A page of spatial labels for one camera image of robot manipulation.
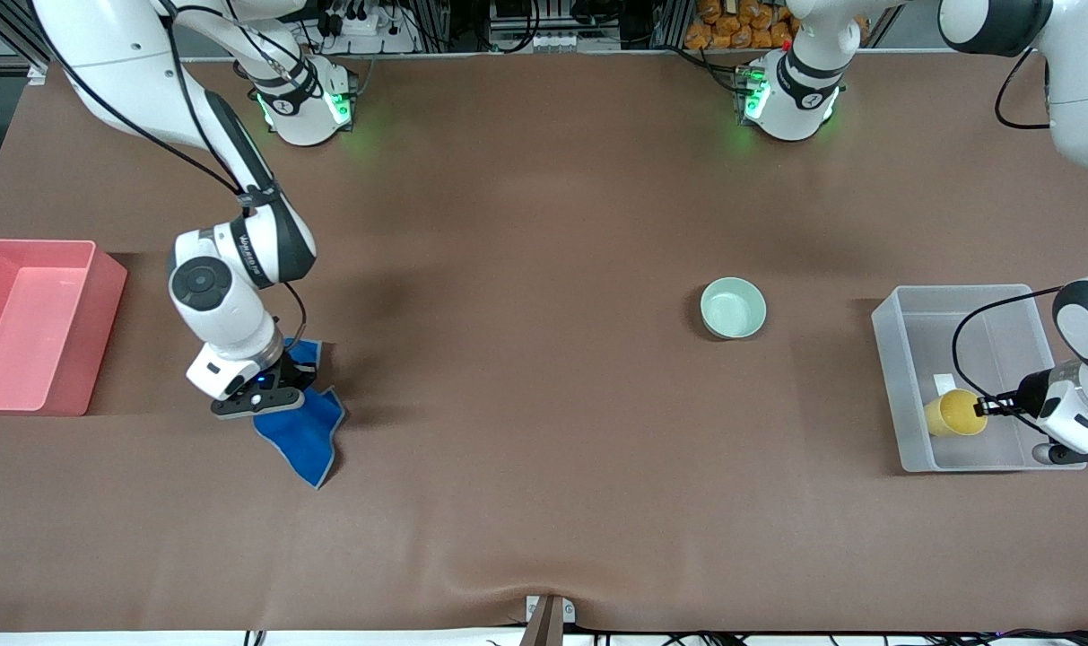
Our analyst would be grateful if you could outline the yellow plastic cup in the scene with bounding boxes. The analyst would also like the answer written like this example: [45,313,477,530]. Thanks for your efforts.
[923,388,989,439]

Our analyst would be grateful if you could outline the blue microfibre cloth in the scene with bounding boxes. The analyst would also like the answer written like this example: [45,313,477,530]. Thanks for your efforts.
[253,337,348,491]

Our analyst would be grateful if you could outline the pale green bowl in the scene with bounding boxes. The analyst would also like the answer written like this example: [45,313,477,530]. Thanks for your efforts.
[700,276,768,340]

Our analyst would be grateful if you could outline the clear plastic bin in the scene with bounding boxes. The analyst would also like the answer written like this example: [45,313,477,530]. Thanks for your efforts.
[871,284,1088,474]

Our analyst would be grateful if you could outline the pink plastic bin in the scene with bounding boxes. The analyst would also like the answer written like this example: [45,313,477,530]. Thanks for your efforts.
[0,239,128,417]

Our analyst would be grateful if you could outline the white power strip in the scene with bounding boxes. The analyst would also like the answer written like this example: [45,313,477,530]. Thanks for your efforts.
[324,11,419,55]

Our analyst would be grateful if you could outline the grey equipment box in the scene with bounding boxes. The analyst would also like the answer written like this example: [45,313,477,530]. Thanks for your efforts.
[488,0,594,53]

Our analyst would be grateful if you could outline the orange bagged items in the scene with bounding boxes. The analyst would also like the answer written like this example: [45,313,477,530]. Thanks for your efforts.
[684,0,800,51]

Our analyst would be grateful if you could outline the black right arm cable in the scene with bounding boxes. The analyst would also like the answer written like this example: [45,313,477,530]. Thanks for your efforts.
[28,0,309,349]

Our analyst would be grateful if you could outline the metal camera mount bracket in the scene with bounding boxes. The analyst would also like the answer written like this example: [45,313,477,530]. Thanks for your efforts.
[518,594,577,646]

